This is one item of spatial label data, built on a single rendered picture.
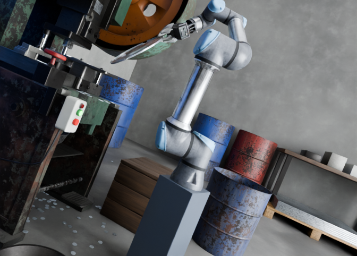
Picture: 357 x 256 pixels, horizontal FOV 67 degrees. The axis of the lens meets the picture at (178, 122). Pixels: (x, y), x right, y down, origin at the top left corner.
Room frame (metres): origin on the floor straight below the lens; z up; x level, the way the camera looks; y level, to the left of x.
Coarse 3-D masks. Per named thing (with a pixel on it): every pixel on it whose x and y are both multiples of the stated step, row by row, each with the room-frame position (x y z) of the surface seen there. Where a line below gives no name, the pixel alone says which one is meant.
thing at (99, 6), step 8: (104, 0) 1.38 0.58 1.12; (64, 8) 1.31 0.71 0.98; (96, 8) 1.35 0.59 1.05; (104, 8) 1.41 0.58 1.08; (64, 16) 1.30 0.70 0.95; (72, 16) 1.30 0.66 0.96; (80, 16) 1.29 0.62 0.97; (88, 16) 1.30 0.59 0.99; (96, 16) 1.37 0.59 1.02; (56, 24) 1.31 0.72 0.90; (64, 24) 1.30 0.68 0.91; (72, 24) 1.29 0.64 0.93; (80, 24) 1.29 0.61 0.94; (88, 24) 1.30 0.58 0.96; (96, 24) 1.40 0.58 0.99; (80, 32) 1.31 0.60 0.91; (88, 32) 1.31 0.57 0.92; (96, 32) 1.37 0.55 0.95; (88, 40) 1.38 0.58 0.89
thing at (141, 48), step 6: (162, 36) 1.36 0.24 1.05; (144, 42) 1.46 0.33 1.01; (150, 42) 1.36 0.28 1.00; (156, 42) 1.23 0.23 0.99; (132, 48) 1.47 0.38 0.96; (138, 48) 1.31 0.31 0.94; (144, 48) 1.26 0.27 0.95; (120, 54) 1.43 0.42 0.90; (126, 54) 1.32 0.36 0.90; (132, 54) 1.27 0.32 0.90; (114, 60) 1.37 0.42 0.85; (120, 60) 1.27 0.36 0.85
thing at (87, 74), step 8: (72, 64) 1.31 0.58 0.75; (80, 64) 1.30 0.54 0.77; (88, 64) 1.27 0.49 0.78; (72, 72) 1.30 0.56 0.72; (80, 72) 1.29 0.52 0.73; (88, 72) 1.33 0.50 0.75; (104, 72) 1.25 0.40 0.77; (80, 80) 1.29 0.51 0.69; (88, 80) 1.35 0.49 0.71; (80, 88) 1.31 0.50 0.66; (88, 88) 1.36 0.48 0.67
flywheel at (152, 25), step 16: (144, 0) 1.71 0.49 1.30; (160, 0) 1.69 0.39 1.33; (176, 0) 1.63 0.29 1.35; (128, 16) 1.72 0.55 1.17; (144, 16) 1.70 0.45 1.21; (160, 16) 1.68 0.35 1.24; (176, 16) 1.64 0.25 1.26; (112, 32) 1.74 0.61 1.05; (128, 32) 1.71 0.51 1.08; (144, 32) 1.65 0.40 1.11; (128, 48) 1.73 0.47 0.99
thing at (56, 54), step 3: (45, 48) 0.99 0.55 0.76; (45, 51) 0.98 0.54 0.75; (48, 51) 0.98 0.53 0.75; (51, 51) 0.98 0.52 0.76; (51, 54) 0.97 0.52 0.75; (54, 54) 0.97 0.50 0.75; (57, 54) 0.97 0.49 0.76; (60, 54) 0.99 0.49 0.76; (54, 57) 1.00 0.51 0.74; (57, 57) 0.98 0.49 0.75; (60, 57) 0.98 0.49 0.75; (63, 57) 1.00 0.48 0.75; (51, 60) 1.00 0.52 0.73; (54, 60) 1.00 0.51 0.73; (63, 60) 1.01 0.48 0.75; (51, 63) 1.00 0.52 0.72
